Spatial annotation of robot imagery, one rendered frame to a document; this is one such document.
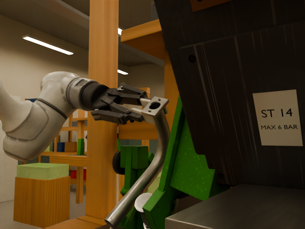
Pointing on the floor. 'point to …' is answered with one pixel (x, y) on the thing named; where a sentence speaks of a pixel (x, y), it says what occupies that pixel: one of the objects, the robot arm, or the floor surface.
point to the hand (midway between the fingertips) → (149, 111)
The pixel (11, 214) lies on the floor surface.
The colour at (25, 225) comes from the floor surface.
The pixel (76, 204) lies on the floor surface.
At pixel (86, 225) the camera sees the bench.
